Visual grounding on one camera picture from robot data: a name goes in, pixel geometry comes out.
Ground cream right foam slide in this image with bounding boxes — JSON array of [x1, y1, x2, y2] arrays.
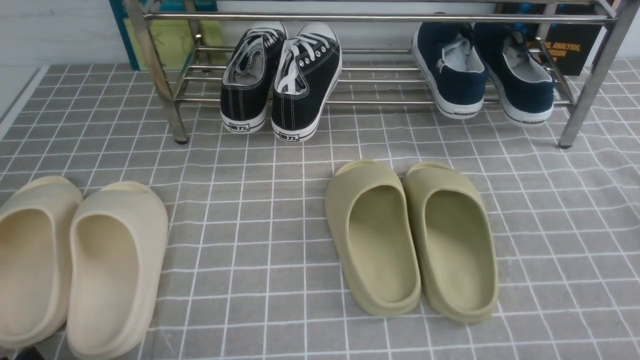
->
[[66, 181, 169, 360]]

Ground cream left foam slide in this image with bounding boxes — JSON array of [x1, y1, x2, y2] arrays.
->
[[0, 175, 83, 349]]

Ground olive right foam slide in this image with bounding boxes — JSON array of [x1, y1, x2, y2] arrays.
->
[[402, 162, 499, 323]]

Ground olive left foam slide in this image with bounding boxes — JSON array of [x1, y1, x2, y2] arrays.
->
[[324, 159, 422, 317]]

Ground black canvas sneaker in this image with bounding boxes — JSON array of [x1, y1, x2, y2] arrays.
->
[[220, 22, 288, 134], [271, 22, 343, 143]]

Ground metal shoe rack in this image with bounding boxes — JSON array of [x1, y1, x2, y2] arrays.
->
[[124, 0, 639, 150]]

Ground navy canvas shoe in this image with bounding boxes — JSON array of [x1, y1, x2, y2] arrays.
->
[[472, 22, 555, 126], [411, 22, 489, 120]]

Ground black left canvas sneaker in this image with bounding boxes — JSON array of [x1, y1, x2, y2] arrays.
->
[[220, 22, 288, 134]]

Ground cream foam slide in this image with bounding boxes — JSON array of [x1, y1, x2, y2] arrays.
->
[[66, 181, 169, 360], [0, 175, 83, 349]]

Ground black right canvas sneaker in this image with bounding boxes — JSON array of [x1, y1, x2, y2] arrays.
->
[[271, 22, 343, 143]]

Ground blue green book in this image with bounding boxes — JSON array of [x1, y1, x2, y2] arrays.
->
[[109, 0, 224, 71]]

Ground black book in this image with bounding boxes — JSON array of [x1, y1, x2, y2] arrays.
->
[[495, 3, 605, 77]]

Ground olive foam slide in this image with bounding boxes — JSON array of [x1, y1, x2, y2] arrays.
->
[[402, 162, 499, 323], [324, 159, 422, 317]]

